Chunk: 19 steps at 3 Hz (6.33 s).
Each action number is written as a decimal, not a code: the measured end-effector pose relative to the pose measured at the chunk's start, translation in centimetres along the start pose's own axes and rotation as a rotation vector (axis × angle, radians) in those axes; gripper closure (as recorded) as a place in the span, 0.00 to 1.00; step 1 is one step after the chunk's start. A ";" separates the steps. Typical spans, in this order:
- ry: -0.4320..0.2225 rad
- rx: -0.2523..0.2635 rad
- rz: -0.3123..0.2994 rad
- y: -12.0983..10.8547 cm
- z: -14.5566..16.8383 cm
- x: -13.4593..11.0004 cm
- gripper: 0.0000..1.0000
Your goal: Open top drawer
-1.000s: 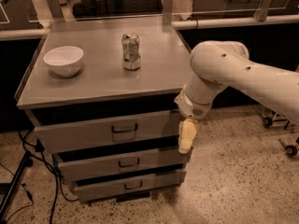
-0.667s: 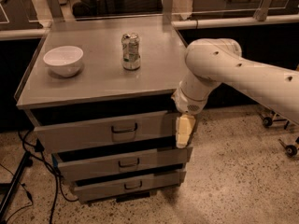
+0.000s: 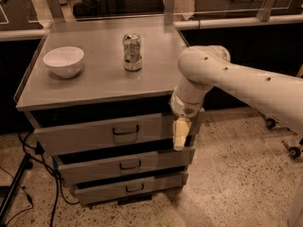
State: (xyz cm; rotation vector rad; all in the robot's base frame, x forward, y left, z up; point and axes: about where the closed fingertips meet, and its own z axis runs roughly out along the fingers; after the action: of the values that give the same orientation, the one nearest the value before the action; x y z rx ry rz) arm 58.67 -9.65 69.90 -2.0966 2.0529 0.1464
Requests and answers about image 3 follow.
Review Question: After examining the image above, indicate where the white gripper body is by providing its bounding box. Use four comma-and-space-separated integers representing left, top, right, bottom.
169, 93, 202, 118

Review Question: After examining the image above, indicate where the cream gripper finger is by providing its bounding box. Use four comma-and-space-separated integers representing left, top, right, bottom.
172, 117, 191, 150

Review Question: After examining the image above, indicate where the grey top drawer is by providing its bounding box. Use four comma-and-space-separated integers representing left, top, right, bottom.
33, 109, 203, 156

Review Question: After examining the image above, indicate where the grey drawer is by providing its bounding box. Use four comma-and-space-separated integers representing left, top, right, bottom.
74, 170, 188, 205
33, 109, 203, 156
59, 147, 195, 184

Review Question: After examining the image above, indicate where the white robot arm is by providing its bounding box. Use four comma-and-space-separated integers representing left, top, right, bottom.
169, 45, 303, 150

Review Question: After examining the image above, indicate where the grey metal drawer cabinet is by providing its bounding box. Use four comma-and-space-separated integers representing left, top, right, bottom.
13, 15, 203, 207

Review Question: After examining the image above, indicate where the grey middle drawer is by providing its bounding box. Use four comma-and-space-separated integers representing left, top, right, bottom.
59, 147, 195, 184

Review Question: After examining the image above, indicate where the grey bottom drawer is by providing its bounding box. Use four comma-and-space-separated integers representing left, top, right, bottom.
74, 170, 188, 205

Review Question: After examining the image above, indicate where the crushed silver soda can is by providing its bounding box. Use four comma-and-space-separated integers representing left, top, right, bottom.
122, 33, 142, 72

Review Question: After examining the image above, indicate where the grey background counter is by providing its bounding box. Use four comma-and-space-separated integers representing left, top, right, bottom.
193, 0, 303, 19

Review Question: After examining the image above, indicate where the black caster wheel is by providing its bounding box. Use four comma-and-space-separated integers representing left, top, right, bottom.
282, 141, 302, 159

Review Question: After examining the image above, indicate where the white ceramic bowl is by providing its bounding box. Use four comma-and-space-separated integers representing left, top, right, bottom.
43, 46, 84, 79

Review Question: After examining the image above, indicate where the seated person in dark clothes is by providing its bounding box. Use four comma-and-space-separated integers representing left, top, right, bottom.
73, 0, 164, 19

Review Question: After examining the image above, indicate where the black tripod leg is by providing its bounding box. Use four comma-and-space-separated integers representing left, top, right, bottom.
0, 153, 30, 224

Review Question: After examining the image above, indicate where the black floor cable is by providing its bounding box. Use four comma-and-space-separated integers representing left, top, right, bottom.
0, 131, 80, 227

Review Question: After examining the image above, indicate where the white horizontal rail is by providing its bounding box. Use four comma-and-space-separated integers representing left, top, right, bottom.
0, 14, 303, 42

